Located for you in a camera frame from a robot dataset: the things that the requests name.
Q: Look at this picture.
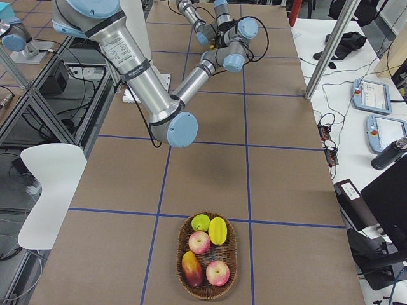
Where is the circuit board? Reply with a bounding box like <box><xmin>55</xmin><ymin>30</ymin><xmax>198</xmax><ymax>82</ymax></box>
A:
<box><xmin>324</xmin><ymin>147</ymin><xmax>338</xmax><ymax>167</ymax></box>
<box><xmin>317</xmin><ymin>125</ymin><xmax>331</xmax><ymax>140</ymax></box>

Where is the red apple back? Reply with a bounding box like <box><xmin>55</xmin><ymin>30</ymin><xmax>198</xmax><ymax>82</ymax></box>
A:
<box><xmin>188</xmin><ymin>231</ymin><xmax>211</xmax><ymax>254</ymax></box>

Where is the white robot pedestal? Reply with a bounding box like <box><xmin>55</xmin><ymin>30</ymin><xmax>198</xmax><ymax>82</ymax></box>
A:
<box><xmin>122</xmin><ymin>0</ymin><xmax>171</xmax><ymax>105</ymax></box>

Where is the red yellow mango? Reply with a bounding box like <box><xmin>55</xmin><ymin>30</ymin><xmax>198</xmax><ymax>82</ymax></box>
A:
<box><xmin>181</xmin><ymin>250</ymin><xmax>204</xmax><ymax>288</ymax></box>

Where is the black water bottle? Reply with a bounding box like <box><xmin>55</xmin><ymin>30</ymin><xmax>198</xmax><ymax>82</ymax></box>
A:
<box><xmin>371</xmin><ymin>137</ymin><xmax>406</xmax><ymax>170</ymax></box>

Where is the upper blue teach pendant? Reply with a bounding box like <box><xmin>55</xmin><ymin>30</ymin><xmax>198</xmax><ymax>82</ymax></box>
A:
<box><xmin>352</xmin><ymin>78</ymin><xmax>392</xmax><ymax>115</ymax></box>

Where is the green apple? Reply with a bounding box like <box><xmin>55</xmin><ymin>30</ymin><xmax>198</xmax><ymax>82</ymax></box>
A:
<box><xmin>191</xmin><ymin>213</ymin><xmax>210</xmax><ymax>232</ymax></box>

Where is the lower blue teach pendant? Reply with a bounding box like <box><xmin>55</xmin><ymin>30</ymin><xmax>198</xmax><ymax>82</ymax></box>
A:
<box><xmin>366</xmin><ymin>114</ymin><xmax>406</xmax><ymax>154</ymax></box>

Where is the yellow starfruit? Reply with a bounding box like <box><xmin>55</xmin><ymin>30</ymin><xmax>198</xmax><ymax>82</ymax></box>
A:
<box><xmin>208</xmin><ymin>217</ymin><xmax>228</xmax><ymax>245</ymax></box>

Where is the red apple front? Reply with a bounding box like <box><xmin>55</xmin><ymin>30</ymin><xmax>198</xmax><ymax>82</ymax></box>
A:
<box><xmin>206</xmin><ymin>260</ymin><xmax>230</xmax><ymax>287</ymax></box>

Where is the red apple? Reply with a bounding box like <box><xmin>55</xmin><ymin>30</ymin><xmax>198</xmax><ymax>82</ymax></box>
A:
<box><xmin>206</xmin><ymin>260</ymin><xmax>230</xmax><ymax>287</ymax></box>
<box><xmin>188</xmin><ymin>231</ymin><xmax>211</xmax><ymax>254</ymax></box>

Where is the black cloth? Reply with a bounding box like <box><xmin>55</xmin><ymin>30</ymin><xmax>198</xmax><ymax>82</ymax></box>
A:
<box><xmin>331</xmin><ymin>32</ymin><xmax>367</xmax><ymax>61</ymax></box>

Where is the black monitor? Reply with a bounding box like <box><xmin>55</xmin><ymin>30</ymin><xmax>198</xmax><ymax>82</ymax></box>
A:
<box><xmin>361</xmin><ymin>156</ymin><xmax>406</xmax><ymax>250</ymax></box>

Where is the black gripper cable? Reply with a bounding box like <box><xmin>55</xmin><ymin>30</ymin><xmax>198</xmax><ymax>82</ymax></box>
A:
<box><xmin>241</xmin><ymin>15</ymin><xmax>270</xmax><ymax>63</ymax></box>

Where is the blue teach pendant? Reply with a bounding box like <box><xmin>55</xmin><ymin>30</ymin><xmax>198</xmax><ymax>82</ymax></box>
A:
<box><xmin>366</xmin><ymin>114</ymin><xmax>406</xmax><ymax>154</ymax></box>
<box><xmin>352</xmin><ymin>78</ymin><xmax>392</xmax><ymax>115</ymax></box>

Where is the circuit board lower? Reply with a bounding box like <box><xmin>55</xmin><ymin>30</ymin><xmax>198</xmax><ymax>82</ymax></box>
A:
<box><xmin>324</xmin><ymin>147</ymin><xmax>338</xmax><ymax>167</ymax></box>

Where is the aluminium frame post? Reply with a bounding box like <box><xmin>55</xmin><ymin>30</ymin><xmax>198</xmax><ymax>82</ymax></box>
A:
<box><xmin>304</xmin><ymin>0</ymin><xmax>361</xmax><ymax>100</ymax></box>

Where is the circuit board upper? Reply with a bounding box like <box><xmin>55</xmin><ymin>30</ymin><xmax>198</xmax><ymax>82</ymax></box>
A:
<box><xmin>317</xmin><ymin>125</ymin><xmax>331</xmax><ymax>140</ymax></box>

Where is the black box with label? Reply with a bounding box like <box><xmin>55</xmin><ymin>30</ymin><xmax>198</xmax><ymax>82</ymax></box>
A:
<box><xmin>334</xmin><ymin>179</ymin><xmax>378</xmax><ymax>231</ymax></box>

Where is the woven brown fruit basket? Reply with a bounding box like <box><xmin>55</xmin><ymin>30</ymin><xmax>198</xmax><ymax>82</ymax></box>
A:
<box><xmin>177</xmin><ymin>212</ymin><xmax>238</xmax><ymax>300</ymax></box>

